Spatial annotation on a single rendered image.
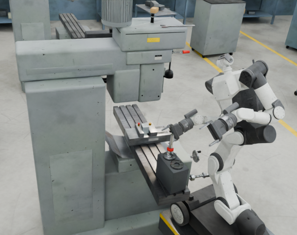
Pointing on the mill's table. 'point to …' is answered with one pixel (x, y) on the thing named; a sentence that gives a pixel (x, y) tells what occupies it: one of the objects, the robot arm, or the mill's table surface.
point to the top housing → (151, 35)
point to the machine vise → (144, 139)
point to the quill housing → (151, 82)
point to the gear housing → (148, 57)
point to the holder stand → (172, 172)
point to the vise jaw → (152, 130)
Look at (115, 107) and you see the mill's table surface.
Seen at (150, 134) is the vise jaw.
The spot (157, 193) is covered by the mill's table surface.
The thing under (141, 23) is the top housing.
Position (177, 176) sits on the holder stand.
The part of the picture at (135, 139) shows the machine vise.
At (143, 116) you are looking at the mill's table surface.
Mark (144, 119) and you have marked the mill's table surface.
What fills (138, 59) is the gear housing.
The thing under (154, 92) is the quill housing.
